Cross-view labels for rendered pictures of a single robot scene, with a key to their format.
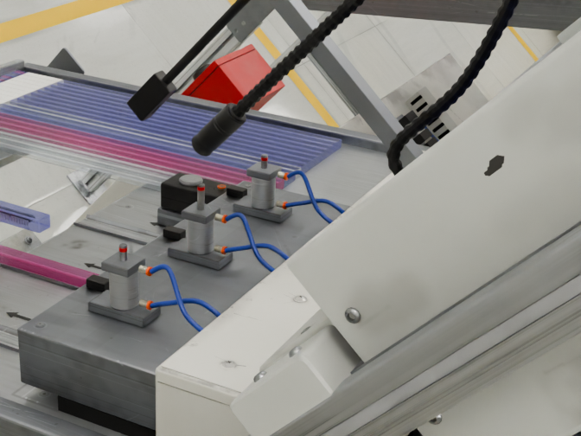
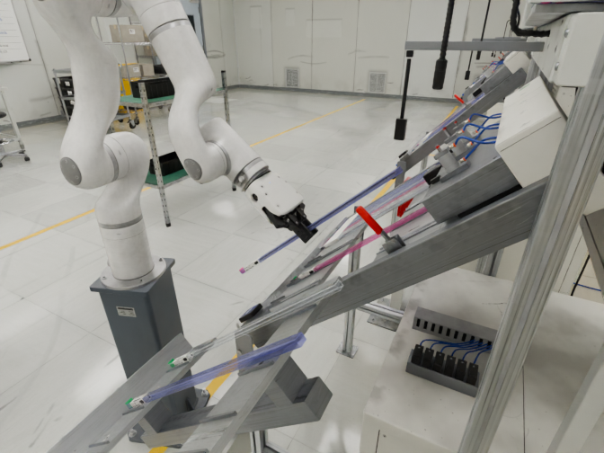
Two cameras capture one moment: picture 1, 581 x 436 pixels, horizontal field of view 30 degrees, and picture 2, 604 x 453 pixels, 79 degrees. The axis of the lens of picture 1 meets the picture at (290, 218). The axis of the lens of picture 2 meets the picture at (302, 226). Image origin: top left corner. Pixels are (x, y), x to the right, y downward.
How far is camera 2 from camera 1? 0.39 m
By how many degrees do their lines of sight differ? 24
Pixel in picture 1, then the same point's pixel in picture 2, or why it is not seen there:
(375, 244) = not seen: outside the picture
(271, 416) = (583, 62)
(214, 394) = (532, 128)
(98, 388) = (473, 193)
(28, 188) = not seen: hidden behind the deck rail
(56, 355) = (445, 196)
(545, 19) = (495, 99)
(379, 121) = (493, 44)
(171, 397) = (511, 152)
